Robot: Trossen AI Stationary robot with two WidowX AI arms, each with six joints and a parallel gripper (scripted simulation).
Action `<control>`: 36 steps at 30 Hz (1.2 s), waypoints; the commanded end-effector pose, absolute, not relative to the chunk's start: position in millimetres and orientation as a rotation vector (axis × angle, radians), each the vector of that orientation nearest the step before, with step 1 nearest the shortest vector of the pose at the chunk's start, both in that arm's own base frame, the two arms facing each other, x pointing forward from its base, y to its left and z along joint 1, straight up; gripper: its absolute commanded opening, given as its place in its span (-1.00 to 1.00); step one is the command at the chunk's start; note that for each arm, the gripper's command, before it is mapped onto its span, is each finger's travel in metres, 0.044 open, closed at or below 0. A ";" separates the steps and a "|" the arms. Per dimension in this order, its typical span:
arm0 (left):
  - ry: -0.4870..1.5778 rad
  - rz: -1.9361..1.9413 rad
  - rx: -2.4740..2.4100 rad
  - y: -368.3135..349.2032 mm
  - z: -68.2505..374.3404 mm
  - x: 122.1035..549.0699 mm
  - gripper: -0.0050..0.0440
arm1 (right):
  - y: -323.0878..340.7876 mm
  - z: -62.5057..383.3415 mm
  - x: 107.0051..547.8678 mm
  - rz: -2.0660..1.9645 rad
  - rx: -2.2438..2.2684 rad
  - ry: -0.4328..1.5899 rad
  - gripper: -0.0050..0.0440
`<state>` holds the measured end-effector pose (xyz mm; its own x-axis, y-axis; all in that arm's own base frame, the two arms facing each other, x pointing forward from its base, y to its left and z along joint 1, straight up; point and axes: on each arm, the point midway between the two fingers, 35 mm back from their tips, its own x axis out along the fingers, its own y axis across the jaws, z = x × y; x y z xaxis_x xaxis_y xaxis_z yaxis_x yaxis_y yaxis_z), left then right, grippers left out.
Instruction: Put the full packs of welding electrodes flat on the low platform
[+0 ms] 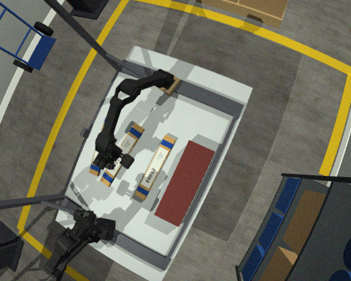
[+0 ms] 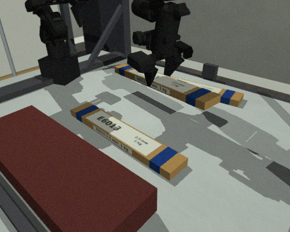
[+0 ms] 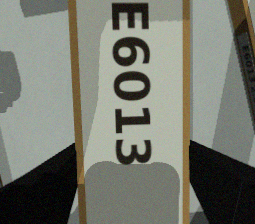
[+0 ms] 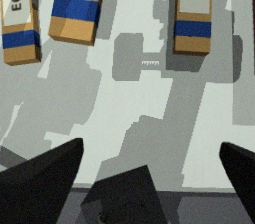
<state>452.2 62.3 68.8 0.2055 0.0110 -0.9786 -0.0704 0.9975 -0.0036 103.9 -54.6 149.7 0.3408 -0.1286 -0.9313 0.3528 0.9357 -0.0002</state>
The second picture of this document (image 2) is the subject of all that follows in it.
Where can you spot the tan welding electrode pack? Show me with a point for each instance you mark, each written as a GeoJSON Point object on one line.
{"type": "Point", "coordinates": [157, 156]}
{"type": "Point", "coordinates": [183, 91]}

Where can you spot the tan cardboard box with blue bands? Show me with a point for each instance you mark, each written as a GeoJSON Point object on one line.
{"type": "Point", "coordinates": [228, 97]}

